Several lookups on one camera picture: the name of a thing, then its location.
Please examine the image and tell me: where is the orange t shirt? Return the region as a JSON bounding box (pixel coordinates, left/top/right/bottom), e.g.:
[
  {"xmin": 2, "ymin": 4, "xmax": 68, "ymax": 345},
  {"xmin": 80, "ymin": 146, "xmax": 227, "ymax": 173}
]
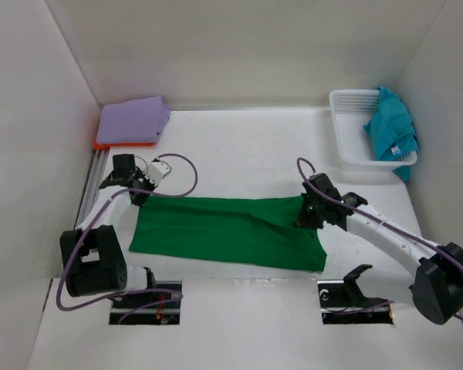
[{"xmin": 93, "ymin": 141, "xmax": 156, "ymax": 150}]

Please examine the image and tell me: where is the lavender t shirt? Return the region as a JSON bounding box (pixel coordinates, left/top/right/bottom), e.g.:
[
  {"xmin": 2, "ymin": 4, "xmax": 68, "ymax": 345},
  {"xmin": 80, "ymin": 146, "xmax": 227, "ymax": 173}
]
[{"xmin": 94, "ymin": 96, "xmax": 172, "ymax": 144}]

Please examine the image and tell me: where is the green t shirt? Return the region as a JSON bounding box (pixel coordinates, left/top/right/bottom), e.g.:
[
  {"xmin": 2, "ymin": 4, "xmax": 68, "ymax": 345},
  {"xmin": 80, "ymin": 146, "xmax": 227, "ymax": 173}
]
[{"xmin": 129, "ymin": 196, "xmax": 327, "ymax": 272}]

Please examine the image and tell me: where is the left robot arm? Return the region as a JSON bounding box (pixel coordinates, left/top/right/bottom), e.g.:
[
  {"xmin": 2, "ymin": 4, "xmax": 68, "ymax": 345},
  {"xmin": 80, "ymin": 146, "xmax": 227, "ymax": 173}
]
[{"xmin": 60, "ymin": 154, "xmax": 171, "ymax": 308}]

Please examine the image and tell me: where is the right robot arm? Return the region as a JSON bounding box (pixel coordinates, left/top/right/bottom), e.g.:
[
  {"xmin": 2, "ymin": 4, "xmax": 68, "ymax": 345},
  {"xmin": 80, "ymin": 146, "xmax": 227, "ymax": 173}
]
[{"xmin": 296, "ymin": 173, "xmax": 463, "ymax": 325}]

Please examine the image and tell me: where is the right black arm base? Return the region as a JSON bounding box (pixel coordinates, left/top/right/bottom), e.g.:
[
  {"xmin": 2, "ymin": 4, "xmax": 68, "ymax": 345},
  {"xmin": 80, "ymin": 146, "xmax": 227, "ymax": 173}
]
[{"xmin": 317, "ymin": 264, "xmax": 394, "ymax": 325}]

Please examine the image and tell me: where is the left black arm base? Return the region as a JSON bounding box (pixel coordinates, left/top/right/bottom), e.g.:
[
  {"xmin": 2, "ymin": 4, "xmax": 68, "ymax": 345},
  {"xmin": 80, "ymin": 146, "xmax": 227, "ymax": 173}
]
[{"xmin": 109, "ymin": 281, "xmax": 182, "ymax": 326}]

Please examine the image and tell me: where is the white laundry basket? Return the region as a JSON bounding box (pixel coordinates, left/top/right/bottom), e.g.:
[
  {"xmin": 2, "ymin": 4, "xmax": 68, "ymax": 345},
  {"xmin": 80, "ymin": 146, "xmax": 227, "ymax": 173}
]
[{"xmin": 329, "ymin": 89, "xmax": 417, "ymax": 172}]

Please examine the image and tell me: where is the teal t shirt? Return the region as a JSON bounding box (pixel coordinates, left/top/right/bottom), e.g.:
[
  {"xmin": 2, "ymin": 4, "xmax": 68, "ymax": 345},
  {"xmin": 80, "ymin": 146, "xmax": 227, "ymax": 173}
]
[{"xmin": 363, "ymin": 86, "xmax": 419, "ymax": 162}]

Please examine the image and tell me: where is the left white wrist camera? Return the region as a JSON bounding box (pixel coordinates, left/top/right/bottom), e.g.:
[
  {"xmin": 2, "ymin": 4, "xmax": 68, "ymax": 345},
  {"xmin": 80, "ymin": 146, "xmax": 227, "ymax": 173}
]
[{"xmin": 145, "ymin": 159, "xmax": 172, "ymax": 186}]

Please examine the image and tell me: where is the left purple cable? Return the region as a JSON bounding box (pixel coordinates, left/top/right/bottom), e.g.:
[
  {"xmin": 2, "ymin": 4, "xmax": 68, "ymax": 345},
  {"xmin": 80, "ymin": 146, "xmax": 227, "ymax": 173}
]
[{"xmin": 55, "ymin": 153, "xmax": 200, "ymax": 324}]

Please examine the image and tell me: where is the purple cable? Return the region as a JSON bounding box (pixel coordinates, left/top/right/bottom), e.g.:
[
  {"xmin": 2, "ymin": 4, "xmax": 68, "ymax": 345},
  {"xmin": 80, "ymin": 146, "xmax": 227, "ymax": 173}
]
[
  {"xmin": 55, "ymin": 153, "xmax": 200, "ymax": 324},
  {"xmin": 296, "ymin": 156, "xmax": 463, "ymax": 328}
]

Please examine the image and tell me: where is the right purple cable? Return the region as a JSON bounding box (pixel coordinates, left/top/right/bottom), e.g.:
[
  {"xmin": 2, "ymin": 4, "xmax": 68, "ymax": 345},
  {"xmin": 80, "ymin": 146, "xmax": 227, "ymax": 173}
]
[{"xmin": 296, "ymin": 156, "xmax": 463, "ymax": 328}]

